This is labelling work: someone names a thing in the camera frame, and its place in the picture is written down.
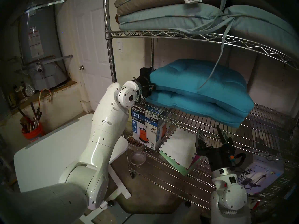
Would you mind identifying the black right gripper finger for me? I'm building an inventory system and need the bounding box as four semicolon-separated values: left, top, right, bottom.
196;127;206;149
216;125;233;147

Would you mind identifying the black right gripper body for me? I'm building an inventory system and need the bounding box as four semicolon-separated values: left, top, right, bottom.
195;143;247;171

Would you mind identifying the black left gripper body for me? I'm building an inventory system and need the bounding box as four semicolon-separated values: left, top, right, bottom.
134;67;156;98

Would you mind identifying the teal tufted seat cushion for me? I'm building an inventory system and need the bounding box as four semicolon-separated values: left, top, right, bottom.
149;59;254;119
146;89;246;129

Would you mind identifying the pale blue tie cushion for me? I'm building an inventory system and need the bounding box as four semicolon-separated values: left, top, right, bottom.
118;3;299;91

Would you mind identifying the tan flat cushion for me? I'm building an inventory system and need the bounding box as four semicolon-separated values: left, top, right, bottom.
114;0;224;16

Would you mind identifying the purple zigzag-edged paper sheet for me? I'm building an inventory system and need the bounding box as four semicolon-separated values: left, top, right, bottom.
190;155;204;168

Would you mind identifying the white zigzag-edged paper sheet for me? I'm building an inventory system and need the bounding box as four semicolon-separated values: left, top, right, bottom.
161;127;199;169

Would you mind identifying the utility pump cardboard box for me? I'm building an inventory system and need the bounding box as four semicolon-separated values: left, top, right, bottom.
132;107;174;151

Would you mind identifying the white lamp product box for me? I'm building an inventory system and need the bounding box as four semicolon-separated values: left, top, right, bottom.
237;156;284;195

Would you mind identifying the clear glass bowl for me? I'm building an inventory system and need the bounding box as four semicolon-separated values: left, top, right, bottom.
130;149;146;165

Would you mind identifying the white panel door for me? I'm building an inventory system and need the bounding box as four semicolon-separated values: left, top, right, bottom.
70;0;115;109

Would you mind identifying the dark LED product box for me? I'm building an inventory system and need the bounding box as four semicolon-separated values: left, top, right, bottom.
257;170;299;203

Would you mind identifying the grey water heater tank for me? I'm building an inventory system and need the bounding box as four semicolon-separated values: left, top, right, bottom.
19;4;68;91

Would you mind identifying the crumpled aluminium foil ball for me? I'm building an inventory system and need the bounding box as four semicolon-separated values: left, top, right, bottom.
25;83;35;97

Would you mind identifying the white folding table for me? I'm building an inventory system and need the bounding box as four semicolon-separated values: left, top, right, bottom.
14;113;132;224

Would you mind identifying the orange plastic bucket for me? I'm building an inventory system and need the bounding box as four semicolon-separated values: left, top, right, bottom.
22;123;45;140

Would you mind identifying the chrome wire shelf rack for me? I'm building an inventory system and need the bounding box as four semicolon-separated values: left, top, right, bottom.
103;0;299;217

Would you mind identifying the metal heater strap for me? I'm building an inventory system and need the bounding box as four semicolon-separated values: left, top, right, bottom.
26;0;67;14
16;54;74;72

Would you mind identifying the red yellow striped cable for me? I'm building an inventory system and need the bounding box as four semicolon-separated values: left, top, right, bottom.
39;89;53;105

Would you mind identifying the black handled screwdriver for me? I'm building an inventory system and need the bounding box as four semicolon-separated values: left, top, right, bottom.
33;112;43;131

